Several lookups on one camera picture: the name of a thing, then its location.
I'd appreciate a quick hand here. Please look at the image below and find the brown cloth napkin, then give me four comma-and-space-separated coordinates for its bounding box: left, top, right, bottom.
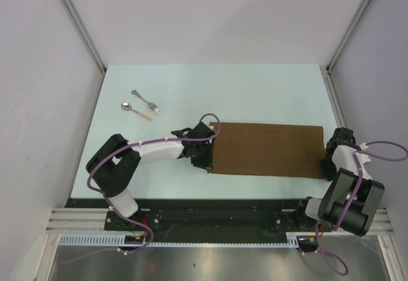
210, 122, 325, 180

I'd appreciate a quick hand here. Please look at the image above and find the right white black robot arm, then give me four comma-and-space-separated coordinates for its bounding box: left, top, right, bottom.
293, 127, 385, 236

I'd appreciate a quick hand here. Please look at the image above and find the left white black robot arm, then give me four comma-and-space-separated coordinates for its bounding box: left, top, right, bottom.
85, 122, 218, 230

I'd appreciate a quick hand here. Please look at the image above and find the silver metal fork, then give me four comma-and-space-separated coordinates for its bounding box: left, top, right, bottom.
131, 90, 160, 114

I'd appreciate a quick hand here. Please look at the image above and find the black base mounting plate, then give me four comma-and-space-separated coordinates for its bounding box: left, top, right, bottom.
65, 198, 332, 243

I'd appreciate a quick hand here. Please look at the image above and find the right side aluminium rail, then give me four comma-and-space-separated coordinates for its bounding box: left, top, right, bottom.
319, 66, 349, 128

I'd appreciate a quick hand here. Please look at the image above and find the aluminium rail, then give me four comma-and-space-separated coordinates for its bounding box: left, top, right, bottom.
46, 208, 394, 235
319, 66, 349, 128

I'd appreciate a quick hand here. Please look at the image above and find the spoon with wooden handle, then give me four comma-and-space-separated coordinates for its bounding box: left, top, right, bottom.
121, 102, 152, 121

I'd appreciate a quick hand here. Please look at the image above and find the front aluminium rail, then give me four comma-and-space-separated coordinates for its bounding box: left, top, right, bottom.
46, 208, 394, 235

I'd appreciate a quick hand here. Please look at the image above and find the right aluminium frame post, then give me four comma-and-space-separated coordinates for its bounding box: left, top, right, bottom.
326, 0, 373, 73

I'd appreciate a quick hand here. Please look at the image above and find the aluminium frame post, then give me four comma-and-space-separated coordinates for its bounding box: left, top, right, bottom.
326, 0, 373, 73
60, 0, 107, 76

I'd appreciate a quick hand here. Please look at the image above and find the light blue cable duct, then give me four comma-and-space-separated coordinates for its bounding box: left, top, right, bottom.
60, 231, 302, 249

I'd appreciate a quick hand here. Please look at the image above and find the left aluminium frame post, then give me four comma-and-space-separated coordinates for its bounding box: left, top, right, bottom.
60, 0, 107, 76

